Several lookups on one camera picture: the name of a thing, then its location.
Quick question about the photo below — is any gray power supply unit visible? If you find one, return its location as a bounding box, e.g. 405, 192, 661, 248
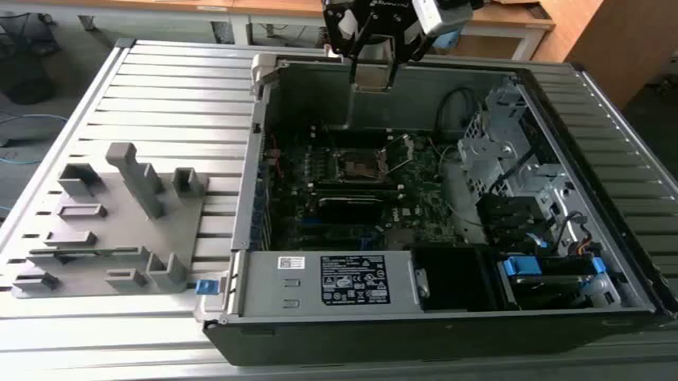
225, 249, 425, 318

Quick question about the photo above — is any black looped cable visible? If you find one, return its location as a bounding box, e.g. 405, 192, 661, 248
432, 87, 487, 140

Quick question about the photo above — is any silver metal drive cage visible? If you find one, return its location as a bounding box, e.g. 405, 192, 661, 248
454, 77, 581, 223

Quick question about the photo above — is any black plastic disk bay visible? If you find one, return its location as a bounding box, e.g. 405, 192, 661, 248
474, 193, 560, 249

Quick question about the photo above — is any black open PC case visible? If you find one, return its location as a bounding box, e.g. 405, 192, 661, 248
192, 51, 678, 367

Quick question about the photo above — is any hard disk blue carrier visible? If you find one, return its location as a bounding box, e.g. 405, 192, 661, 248
499, 256, 608, 310

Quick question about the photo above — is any blue floor cable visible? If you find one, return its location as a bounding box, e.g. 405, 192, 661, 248
0, 113, 69, 166

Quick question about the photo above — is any thin red wire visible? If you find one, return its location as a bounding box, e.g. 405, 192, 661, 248
265, 129, 285, 179

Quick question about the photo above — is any multicolour power wire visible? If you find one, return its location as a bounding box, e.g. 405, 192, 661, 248
568, 236, 603, 259

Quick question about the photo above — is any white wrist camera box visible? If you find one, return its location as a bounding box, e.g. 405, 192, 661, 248
414, 0, 474, 39

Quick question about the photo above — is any black disk wire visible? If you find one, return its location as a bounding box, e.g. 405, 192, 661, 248
560, 211, 588, 243

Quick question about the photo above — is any CPU socket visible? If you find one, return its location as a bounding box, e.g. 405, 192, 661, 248
328, 146, 397, 184

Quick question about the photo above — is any green RAM stick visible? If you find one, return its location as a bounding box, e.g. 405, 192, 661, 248
27, 246, 141, 260
314, 180, 398, 190

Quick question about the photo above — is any pale blue teach pendant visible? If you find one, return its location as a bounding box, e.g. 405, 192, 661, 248
432, 31, 458, 51

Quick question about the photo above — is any silver CPU plate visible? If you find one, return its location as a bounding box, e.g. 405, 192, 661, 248
352, 62, 394, 94

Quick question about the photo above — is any green motherboard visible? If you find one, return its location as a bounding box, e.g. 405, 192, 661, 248
261, 121, 480, 252

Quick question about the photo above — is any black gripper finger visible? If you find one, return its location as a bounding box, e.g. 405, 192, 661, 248
388, 22, 430, 88
322, 7, 382, 87

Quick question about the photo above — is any metal socket cover frame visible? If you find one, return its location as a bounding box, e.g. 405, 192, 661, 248
376, 133, 416, 176

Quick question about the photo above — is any wooden cabinet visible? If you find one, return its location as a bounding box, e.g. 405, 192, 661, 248
531, 0, 678, 110

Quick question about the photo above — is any black graphics card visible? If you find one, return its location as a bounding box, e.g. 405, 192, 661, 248
316, 196, 386, 224

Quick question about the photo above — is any gray plastic parts rack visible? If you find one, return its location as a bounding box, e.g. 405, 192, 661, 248
9, 141, 212, 299

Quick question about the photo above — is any black mesh waste bin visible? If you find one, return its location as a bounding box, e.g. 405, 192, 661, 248
0, 11, 58, 106

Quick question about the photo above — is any wooden desk white frame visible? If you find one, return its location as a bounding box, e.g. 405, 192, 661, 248
0, 0, 237, 32
232, 0, 326, 47
457, 2, 556, 61

